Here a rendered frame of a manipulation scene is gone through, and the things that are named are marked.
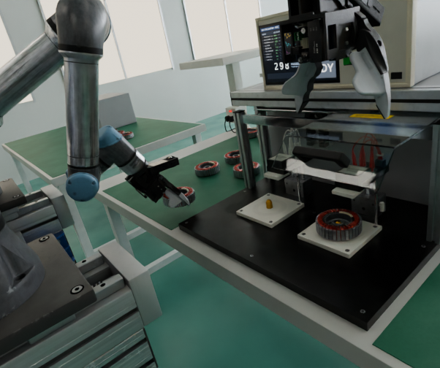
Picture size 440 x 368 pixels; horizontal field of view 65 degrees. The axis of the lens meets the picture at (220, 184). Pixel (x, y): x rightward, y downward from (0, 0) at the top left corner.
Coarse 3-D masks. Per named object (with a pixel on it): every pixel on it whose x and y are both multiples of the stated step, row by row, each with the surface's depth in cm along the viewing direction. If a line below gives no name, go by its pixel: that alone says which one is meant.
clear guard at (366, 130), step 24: (336, 120) 79; (360, 120) 76; (384, 120) 72; (408, 120) 70; (432, 120) 67; (288, 144) 75; (312, 144) 70; (336, 144) 66; (360, 144) 63; (384, 144) 60; (288, 168) 72; (312, 168) 68; (336, 168) 64; (360, 168) 61; (384, 168) 58
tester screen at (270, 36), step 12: (264, 36) 99; (276, 36) 96; (288, 36) 93; (264, 48) 101; (276, 48) 97; (288, 48) 94; (264, 60) 103; (276, 60) 99; (276, 72) 101; (336, 72) 86
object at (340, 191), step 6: (336, 186) 89; (342, 186) 88; (348, 186) 86; (354, 186) 85; (336, 192) 87; (342, 192) 86; (348, 192) 85; (354, 192) 85; (360, 192) 86; (366, 192) 94
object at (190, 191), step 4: (180, 188) 121; (184, 188) 120; (188, 188) 119; (192, 188) 120; (184, 192) 120; (188, 192) 116; (192, 192) 116; (164, 196) 115; (188, 196) 114; (192, 196) 116; (164, 200) 115; (168, 200) 113; (192, 200) 116; (164, 204) 116; (180, 204) 113; (184, 204) 114
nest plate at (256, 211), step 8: (256, 200) 113; (264, 200) 112; (272, 200) 111; (280, 200) 110; (288, 200) 109; (248, 208) 109; (256, 208) 108; (264, 208) 107; (272, 208) 106; (280, 208) 105; (288, 208) 104; (296, 208) 103; (248, 216) 104; (256, 216) 103; (264, 216) 102; (272, 216) 101; (280, 216) 100; (288, 216) 101; (264, 224) 99; (272, 224) 97
